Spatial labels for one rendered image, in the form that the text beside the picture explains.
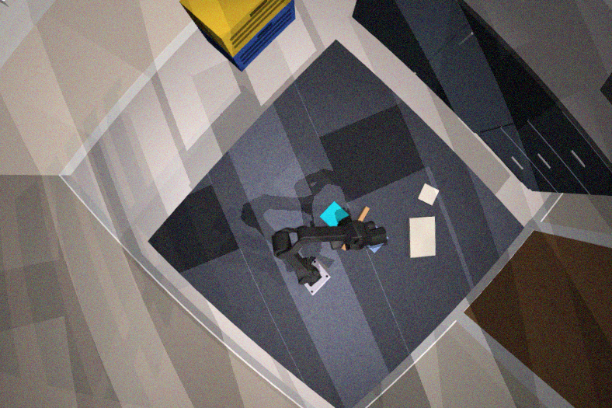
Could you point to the beige flat square slab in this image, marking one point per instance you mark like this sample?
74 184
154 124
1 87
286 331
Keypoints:
428 194

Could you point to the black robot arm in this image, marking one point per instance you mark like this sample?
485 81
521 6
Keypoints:
354 233

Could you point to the beige rectangular block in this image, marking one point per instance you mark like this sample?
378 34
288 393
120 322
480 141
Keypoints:
421 236

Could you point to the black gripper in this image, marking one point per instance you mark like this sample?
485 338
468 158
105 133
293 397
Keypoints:
337 245

